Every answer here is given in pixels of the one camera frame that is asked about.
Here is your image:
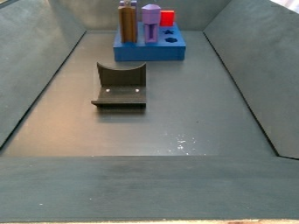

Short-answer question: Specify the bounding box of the purple double-square peg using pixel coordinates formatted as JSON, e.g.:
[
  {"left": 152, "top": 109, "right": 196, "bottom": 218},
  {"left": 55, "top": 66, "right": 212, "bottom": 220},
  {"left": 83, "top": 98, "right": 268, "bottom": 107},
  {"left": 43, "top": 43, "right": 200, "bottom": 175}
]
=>
[{"left": 141, "top": 4, "right": 161, "bottom": 43}]

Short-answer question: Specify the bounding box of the dark grey curved holder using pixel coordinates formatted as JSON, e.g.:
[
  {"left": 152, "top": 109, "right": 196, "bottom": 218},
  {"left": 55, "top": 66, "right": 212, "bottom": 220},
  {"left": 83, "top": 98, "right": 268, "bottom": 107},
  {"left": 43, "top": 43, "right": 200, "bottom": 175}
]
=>
[{"left": 91, "top": 64, "right": 147, "bottom": 107}]

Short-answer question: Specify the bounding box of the tall orange-red rectangular peg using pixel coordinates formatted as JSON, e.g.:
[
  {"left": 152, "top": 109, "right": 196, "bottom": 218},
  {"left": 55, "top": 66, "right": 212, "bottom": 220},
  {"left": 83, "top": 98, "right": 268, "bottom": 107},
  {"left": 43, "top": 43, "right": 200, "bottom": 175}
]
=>
[{"left": 117, "top": 6, "right": 137, "bottom": 43}]

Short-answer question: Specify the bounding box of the blue shape-sorter base block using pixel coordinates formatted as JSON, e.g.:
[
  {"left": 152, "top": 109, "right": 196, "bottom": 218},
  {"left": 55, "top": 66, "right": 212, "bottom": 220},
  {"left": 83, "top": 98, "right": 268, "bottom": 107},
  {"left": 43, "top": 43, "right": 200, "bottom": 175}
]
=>
[{"left": 113, "top": 23, "right": 185, "bottom": 61}]

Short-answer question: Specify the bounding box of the red rounded block peg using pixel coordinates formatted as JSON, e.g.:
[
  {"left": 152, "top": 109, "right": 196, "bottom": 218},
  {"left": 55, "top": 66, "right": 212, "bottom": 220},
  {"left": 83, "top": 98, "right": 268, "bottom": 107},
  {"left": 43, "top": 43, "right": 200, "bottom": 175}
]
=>
[{"left": 160, "top": 10, "right": 175, "bottom": 26}]

